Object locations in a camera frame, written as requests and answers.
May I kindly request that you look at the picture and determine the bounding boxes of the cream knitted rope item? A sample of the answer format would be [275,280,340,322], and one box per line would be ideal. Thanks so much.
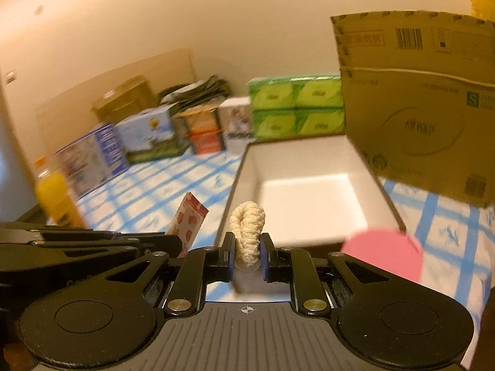
[229,201,266,272]

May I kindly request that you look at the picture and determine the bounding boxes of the orange juice bottle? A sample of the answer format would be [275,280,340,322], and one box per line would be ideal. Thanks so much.
[34,157,86,229]

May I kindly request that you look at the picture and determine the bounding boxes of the open brown shoe box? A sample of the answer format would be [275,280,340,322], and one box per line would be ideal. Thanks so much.
[215,134,406,253]

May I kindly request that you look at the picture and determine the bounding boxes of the pink lid floral tumbler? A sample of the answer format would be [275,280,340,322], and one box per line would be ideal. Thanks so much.
[342,229,424,283]

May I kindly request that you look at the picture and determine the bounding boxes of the blue white milk box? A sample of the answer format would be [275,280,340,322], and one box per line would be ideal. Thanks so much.
[54,124,130,198]

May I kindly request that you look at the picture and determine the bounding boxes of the orange red gift boxes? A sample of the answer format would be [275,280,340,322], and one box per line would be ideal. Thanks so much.
[173,103,225,155]

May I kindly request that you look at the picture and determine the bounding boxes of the cow picture milk carton box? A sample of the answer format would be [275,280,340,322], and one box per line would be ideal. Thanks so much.
[115,103,189,164]

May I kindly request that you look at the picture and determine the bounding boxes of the white small product box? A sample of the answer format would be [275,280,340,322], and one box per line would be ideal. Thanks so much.
[218,96,255,156]

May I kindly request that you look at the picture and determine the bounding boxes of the green tissue pack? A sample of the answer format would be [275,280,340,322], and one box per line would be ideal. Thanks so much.
[247,75,346,140]

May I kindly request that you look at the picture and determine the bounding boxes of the blue checked bed sheet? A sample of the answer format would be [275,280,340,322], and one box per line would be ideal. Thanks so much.
[78,152,494,370]

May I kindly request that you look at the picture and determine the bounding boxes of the black bag pile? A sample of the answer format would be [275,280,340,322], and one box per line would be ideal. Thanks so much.
[159,75,231,114]

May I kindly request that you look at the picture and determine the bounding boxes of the brown flat cardboard box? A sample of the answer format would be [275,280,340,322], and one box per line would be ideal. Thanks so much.
[92,75,159,125]

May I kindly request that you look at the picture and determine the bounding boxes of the large brown cardboard box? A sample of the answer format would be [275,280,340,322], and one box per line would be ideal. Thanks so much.
[331,11,494,207]

